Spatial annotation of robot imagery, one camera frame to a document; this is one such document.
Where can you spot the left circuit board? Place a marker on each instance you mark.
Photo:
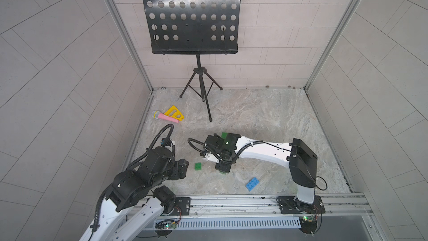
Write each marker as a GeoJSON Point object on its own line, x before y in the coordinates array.
{"type": "Point", "coordinates": [166, 225]}

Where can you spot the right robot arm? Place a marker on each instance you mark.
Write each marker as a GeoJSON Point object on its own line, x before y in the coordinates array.
{"type": "Point", "coordinates": [301, 161]}

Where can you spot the black perforated music stand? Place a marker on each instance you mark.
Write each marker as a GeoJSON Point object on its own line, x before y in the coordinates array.
{"type": "Point", "coordinates": [193, 27]}

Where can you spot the right circuit board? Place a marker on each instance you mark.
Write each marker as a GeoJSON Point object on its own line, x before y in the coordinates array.
{"type": "Point", "coordinates": [308, 224]}

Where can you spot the aluminium mounting rail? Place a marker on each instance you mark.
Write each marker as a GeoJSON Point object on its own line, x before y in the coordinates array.
{"type": "Point", "coordinates": [260, 206]}

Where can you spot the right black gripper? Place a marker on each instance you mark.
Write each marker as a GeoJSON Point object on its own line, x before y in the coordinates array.
{"type": "Point", "coordinates": [221, 168]}

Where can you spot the pink toy microphone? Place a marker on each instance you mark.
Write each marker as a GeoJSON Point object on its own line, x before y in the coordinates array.
{"type": "Point", "coordinates": [159, 115]}

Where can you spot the blue lego brick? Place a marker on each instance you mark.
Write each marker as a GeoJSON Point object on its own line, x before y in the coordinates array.
{"type": "Point", "coordinates": [252, 184]}

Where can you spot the yellow triangle toy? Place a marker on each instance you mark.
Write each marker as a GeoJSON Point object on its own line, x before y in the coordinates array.
{"type": "Point", "coordinates": [175, 113]}

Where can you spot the circuit board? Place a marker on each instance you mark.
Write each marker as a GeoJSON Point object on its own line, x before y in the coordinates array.
{"type": "Point", "coordinates": [308, 224]}
{"type": "Point", "coordinates": [166, 225]}

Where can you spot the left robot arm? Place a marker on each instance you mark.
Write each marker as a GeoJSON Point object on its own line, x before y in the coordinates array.
{"type": "Point", "coordinates": [136, 197]}

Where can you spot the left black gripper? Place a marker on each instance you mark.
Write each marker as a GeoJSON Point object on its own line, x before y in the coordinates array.
{"type": "Point", "coordinates": [178, 174]}

